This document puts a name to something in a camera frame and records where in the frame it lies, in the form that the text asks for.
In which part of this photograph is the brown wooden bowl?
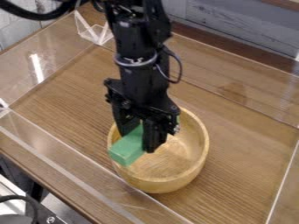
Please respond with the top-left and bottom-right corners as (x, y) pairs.
(107, 108), (211, 193)

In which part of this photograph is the green rectangular block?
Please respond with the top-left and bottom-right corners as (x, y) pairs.
(107, 115), (181, 168)

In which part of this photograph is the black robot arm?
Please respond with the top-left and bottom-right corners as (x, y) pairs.
(89, 0), (180, 153)

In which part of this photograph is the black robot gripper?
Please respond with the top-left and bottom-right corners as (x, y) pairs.
(104, 62), (180, 153)

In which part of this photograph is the clear acrylic corner bracket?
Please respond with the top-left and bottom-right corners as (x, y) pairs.
(73, 11), (113, 46)

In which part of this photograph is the clear acrylic tray wall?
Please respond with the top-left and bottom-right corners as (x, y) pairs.
(0, 16), (299, 224)

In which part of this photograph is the black cable under table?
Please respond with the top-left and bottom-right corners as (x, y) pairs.
(0, 194), (40, 224)

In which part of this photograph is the black metal table bracket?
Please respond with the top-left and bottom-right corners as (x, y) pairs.
(25, 193), (69, 224)

